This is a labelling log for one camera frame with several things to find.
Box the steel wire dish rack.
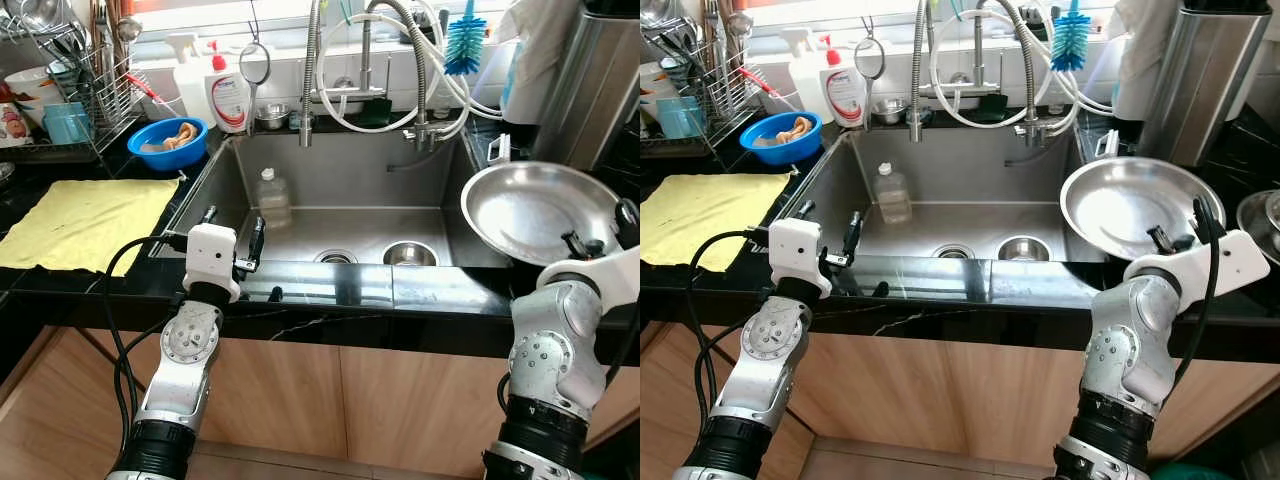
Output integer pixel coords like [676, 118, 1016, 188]
[640, 0, 753, 158]
[0, 0, 143, 163]

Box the steel spring faucet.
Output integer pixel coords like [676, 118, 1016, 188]
[299, 0, 324, 149]
[907, 0, 932, 144]

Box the steel gooseneck faucet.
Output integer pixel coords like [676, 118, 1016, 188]
[358, 0, 443, 153]
[972, 0, 1053, 148]

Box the white water hose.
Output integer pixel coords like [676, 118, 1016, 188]
[928, 8, 1116, 131]
[316, 10, 506, 136]

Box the stainless steel sink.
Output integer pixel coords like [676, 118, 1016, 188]
[765, 124, 1113, 269]
[148, 128, 513, 273]

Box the white printed mug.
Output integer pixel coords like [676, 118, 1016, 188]
[0, 100, 33, 150]

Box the blue bottle brush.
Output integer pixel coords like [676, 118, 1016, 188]
[1050, 0, 1094, 73]
[443, 0, 489, 78]

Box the large round steel plate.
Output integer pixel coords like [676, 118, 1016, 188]
[1237, 190, 1280, 267]
[1060, 156, 1227, 264]
[461, 160, 627, 269]

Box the yellow cleaning cloth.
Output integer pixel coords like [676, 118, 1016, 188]
[0, 178, 182, 277]
[640, 172, 794, 274]

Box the teal plastic cup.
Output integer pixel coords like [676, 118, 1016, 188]
[657, 97, 707, 141]
[42, 102, 94, 147]

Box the tall steel canister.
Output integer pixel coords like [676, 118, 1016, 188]
[530, 0, 640, 173]
[1138, 0, 1271, 167]

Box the round steel strainer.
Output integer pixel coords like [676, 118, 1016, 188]
[853, 15, 888, 123]
[238, 15, 273, 128]

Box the wooden cabinet door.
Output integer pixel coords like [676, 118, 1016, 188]
[660, 320, 946, 456]
[640, 320, 736, 480]
[0, 325, 121, 480]
[40, 325, 349, 461]
[935, 335, 1280, 466]
[338, 340, 640, 471]

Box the red handled utensil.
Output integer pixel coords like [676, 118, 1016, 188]
[125, 70, 188, 118]
[742, 65, 801, 113]

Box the beige sponge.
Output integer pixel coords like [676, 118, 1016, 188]
[140, 121, 200, 153]
[755, 115, 814, 147]

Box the white red-capped soap bottle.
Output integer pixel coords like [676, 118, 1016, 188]
[818, 35, 870, 129]
[203, 40, 253, 135]

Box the white spray bottle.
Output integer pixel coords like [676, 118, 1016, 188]
[164, 32, 216, 121]
[782, 28, 833, 119]

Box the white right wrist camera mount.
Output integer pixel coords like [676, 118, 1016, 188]
[538, 243, 640, 313]
[1122, 229, 1272, 303]

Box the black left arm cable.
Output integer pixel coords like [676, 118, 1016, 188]
[686, 230, 773, 441]
[102, 235, 191, 451]

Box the blue plastic bowl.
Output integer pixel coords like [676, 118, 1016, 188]
[740, 111, 824, 167]
[127, 117, 210, 173]

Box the dark green sponge holder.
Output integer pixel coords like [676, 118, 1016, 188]
[972, 90, 1011, 124]
[355, 95, 394, 130]

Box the clear plastic bottle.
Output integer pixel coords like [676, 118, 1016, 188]
[872, 162, 914, 226]
[255, 168, 295, 230]

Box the green waste bin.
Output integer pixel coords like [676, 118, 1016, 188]
[1148, 462, 1238, 480]

